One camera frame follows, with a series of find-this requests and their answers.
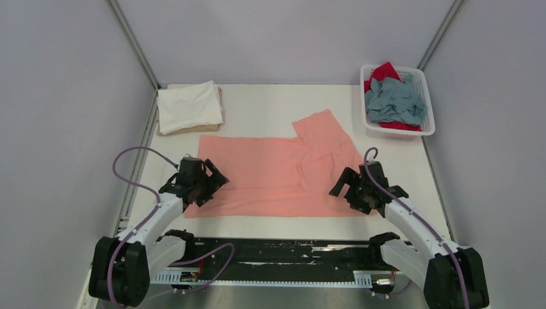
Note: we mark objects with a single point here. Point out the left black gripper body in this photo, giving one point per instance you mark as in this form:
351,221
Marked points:
198,183

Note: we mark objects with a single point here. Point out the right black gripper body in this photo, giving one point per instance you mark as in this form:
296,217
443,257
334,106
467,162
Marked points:
356,195

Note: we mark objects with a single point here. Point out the salmon pink t shirt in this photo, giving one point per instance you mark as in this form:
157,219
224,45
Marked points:
281,177

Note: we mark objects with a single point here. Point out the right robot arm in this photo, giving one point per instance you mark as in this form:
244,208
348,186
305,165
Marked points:
449,275

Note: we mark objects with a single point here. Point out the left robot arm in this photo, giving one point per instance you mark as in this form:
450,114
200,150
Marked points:
124,265

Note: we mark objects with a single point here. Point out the folded beige t shirt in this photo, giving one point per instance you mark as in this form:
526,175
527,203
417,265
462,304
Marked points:
204,126

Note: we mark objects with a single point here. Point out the folded white t shirt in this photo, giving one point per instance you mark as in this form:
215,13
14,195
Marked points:
190,106

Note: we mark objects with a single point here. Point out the grey blue t shirt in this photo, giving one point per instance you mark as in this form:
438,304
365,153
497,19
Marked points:
392,100

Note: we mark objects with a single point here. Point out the white plastic basket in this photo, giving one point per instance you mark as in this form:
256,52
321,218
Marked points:
419,84

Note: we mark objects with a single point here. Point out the red t shirt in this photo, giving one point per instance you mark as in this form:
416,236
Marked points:
383,71

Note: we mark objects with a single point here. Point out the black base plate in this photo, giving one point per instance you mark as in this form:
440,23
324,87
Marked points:
251,258

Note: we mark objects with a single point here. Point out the white slotted cable duct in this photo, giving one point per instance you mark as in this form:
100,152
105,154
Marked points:
179,277

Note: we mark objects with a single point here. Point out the right aluminium frame post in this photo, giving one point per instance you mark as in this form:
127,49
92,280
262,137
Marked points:
441,32

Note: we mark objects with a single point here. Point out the aluminium frame post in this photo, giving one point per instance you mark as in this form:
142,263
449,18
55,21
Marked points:
126,29
441,32

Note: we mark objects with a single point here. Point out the left aluminium frame post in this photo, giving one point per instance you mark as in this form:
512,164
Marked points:
126,29

